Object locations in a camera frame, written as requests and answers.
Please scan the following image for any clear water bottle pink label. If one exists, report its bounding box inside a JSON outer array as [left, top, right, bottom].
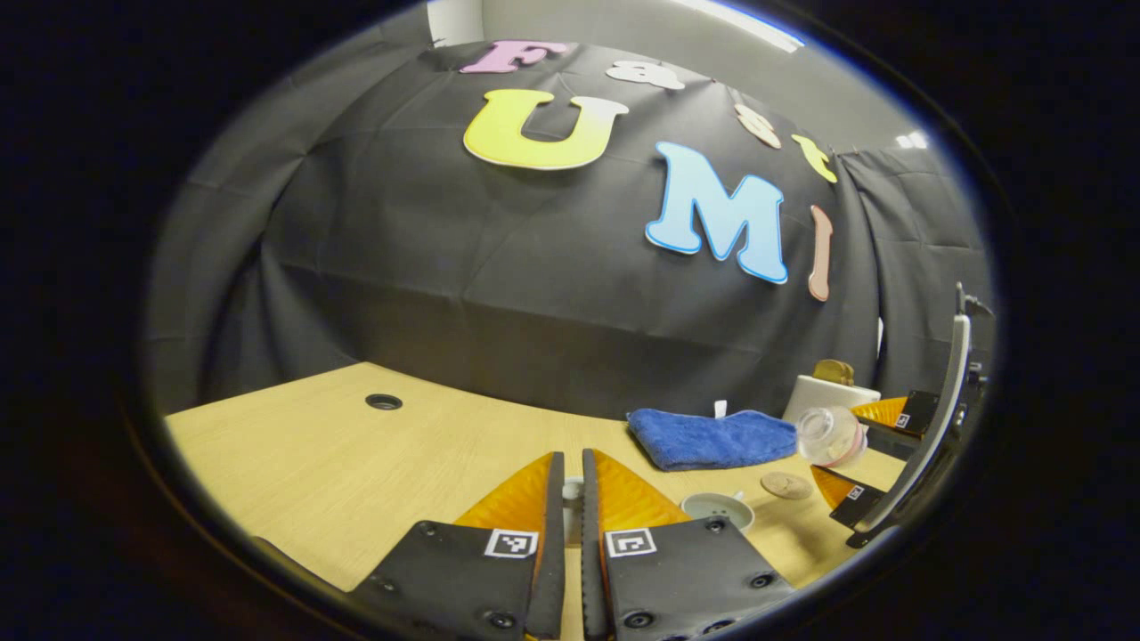
[[795, 405, 867, 468]]

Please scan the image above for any round wooden coaster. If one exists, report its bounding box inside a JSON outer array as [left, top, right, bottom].
[[760, 471, 814, 500]]

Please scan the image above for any black backdrop cloth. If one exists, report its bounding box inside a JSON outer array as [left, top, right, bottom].
[[142, 40, 994, 424]]

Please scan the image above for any blue folded towel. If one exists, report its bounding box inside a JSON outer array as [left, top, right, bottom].
[[626, 401, 798, 473]]

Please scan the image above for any white ceramic teacup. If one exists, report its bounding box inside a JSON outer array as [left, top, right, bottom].
[[680, 490, 756, 533]]

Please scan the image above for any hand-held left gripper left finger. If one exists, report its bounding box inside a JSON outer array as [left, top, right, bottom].
[[347, 451, 566, 640]]

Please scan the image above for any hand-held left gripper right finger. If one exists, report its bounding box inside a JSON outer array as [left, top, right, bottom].
[[581, 448, 795, 641]]

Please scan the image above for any white toaster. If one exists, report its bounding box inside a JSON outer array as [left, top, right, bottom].
[[782, 374, 883, 426]]

